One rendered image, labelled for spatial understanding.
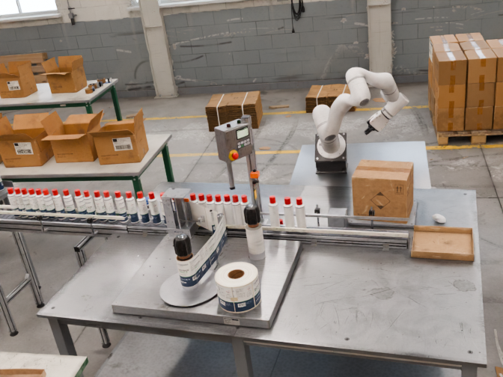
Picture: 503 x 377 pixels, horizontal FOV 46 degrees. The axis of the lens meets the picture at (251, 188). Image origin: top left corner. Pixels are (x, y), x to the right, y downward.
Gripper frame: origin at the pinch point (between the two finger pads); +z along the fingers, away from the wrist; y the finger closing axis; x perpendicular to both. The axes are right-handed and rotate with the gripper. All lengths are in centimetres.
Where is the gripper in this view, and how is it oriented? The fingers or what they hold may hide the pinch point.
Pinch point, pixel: (367, 131)
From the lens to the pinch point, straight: 387.9
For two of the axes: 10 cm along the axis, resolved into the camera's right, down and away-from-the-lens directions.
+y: 7.5, 5.2, 3.9
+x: -0.4, -5.7, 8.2
